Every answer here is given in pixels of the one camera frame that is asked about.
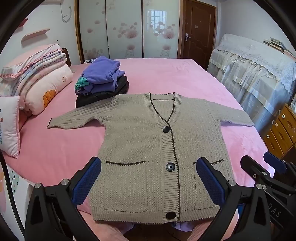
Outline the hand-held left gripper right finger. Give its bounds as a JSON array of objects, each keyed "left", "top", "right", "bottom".
[{"left": 196, "top": 157, "right": 272, "bottom": 241}]

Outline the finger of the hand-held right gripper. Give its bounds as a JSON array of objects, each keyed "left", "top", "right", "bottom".
[
  {"left": 264, "top": 152, "right": 288, "bottom": 174},
  {"left": 240, "top": 155, "right": 272, "bottom": 186}
]

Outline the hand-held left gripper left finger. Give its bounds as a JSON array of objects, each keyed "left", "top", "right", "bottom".
[{"left": 24, "top": 156, "right": 102, "bottom": 241}]

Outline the beige knit cardigan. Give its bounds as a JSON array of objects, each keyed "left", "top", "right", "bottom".
[{"left": 47, "top": 92, "right": 255, "bottom": 224}]

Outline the wooden drawer cabinet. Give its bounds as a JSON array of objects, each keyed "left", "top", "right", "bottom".
[{"left": 262, "top": 103, "right": 296, "bottom": 160}]

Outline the black folded garment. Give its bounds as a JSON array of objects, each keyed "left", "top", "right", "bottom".
[{"left": 75, "top": 76, "right": 130, "bottom": 108}]

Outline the white lace covered furniture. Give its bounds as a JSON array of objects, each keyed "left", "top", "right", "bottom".
[{"left": 207, "top": 34, "right": 296, "bottom": 130}]

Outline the small white pillow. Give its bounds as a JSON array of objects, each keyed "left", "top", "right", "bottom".
[{"left": 0, "top": 95, "right": 21, "bottom": 159}]

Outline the white flower print quilt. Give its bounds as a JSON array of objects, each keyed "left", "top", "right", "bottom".
[{"left": 23, "top": 64, "right": 73, "bottom": 116}]

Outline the pink bed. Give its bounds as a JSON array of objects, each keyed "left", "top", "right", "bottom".
[{"left": 0, "top": 58, "right": 275, "bottom": 232}]

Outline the purple folded garment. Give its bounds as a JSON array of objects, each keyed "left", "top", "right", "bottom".
[{"left": 74, "top": 56, "right": 126, "bottom": 95}]

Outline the pile of books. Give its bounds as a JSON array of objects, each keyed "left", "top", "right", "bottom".
[{"left": 264, "top": 37, "right": 296, "bottom": 58}]

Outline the dark wooden headboard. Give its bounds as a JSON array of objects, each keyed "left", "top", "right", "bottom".
[{"left": 62, "top": 47, "right": 72, "bottom": 66}]

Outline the brown wooden door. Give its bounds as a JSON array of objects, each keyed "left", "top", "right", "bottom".
[{"left": 177, "top": 0, "right": 218, "bottom": 70}]

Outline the floral sliding door wardrobe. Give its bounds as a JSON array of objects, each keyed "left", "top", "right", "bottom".
[{"left": 74, "top": 0, "right": 183, "bottom": 63}]

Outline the pink wall shelf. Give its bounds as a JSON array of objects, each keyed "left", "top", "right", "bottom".
[{"left": 21, "top": 28, "right": 51, "bottom": 42}]

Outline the air conditioner cable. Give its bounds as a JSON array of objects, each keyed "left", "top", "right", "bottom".
[{"left": 59, "top": 2, "right": 72, "bottom": 23}]

